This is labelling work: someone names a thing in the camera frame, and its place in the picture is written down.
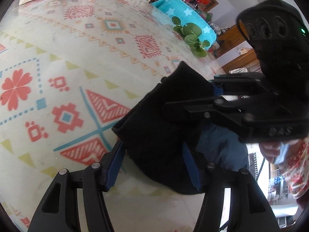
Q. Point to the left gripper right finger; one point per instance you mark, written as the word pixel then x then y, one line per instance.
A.
pixel 249 209

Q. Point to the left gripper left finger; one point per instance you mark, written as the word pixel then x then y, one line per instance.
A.
pixel 58 209

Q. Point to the black pants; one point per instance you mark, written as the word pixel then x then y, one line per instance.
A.
pixel 169 144

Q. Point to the person right hand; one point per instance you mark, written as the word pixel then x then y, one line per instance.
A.
pixel 271 150

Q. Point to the green leafy vegetable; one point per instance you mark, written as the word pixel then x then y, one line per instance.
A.
pixel 190 33

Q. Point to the patterned tablecloth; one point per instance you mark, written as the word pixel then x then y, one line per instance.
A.
pixel 70 69

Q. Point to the turquoise star chair cover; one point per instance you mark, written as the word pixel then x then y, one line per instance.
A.
pixel 186 14

